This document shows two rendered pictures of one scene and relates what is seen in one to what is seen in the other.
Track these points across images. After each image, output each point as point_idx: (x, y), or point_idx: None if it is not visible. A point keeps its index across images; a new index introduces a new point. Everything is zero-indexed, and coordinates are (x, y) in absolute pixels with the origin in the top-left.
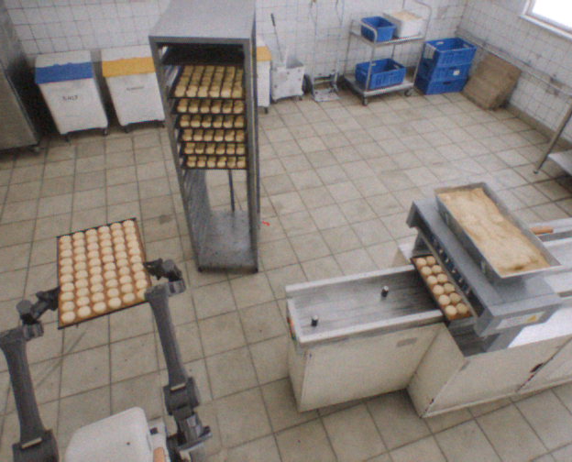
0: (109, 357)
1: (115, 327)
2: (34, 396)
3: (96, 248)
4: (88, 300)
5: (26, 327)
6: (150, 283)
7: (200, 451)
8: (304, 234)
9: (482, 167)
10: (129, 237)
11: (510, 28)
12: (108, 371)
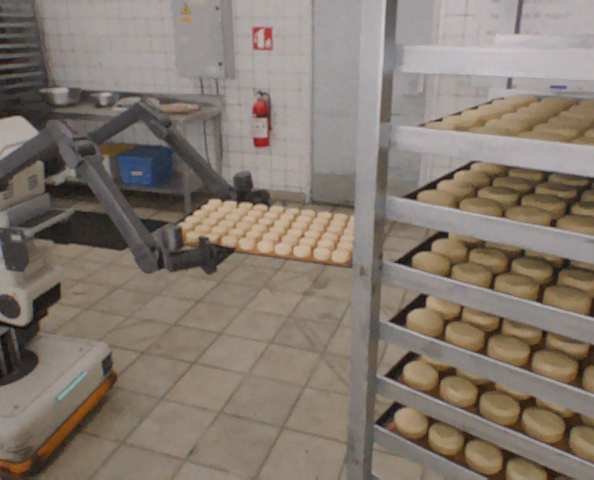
0: (325, 437)
1: (376, 458)
2: (101, 133)
3: (309, 229)
4: (220, 211)
5: (151, 115)
6: (188, 245)
7: None
8: None
9: None
10: (300, 246)
11: None
12: (303, 431)
